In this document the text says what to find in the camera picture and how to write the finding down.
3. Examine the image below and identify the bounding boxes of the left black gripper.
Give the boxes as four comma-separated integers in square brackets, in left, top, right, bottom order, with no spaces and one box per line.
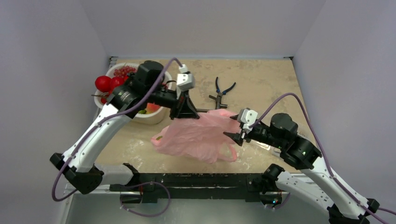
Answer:
[148,86,201,120]

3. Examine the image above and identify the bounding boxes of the pink plastic bag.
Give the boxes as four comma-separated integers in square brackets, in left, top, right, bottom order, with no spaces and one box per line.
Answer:
[151,109,239,164]

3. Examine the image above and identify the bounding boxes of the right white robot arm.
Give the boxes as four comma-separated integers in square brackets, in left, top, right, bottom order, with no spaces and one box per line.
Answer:
[224,109,379,224]

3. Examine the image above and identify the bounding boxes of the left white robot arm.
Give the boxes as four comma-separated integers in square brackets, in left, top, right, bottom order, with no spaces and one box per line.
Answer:
[50,61,199,194]

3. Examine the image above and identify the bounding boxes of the red fake grapes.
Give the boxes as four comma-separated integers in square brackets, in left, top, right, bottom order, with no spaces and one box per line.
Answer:
[113,65,137,77]

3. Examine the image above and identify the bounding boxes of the red fake pomegranate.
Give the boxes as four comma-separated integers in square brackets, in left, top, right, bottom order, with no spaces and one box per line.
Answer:
[110,77,125,91]

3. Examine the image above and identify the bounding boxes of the red fake apple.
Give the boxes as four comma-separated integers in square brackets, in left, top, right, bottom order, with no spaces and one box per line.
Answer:
[94,76,111,92]

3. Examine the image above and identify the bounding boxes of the clear plastic screw box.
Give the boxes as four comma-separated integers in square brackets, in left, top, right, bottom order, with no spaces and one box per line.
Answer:
[269,123,303,150]

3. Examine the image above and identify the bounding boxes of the white fruit basket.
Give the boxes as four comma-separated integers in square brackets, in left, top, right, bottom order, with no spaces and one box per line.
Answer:
[93,63,168,125]

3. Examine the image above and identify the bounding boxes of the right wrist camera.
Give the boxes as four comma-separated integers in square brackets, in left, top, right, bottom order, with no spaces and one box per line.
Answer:
[237,108,258,133]

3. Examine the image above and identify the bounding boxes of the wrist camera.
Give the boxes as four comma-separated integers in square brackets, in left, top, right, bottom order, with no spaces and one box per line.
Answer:
[237,108,258,133]
[176,64,195,91]

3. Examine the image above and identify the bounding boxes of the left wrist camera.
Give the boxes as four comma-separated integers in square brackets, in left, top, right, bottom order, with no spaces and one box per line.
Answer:
[176,64,195,91]

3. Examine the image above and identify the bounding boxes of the grey metal faucet handle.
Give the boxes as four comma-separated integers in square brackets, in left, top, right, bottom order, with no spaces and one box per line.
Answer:
[197,92,228,112]

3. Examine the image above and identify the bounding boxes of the blue handled pliers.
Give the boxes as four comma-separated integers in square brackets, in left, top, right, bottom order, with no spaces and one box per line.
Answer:
[215,77,237,97]

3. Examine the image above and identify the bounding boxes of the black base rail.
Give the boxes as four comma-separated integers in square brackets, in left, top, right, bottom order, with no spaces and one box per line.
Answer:
[109,173,283,206]

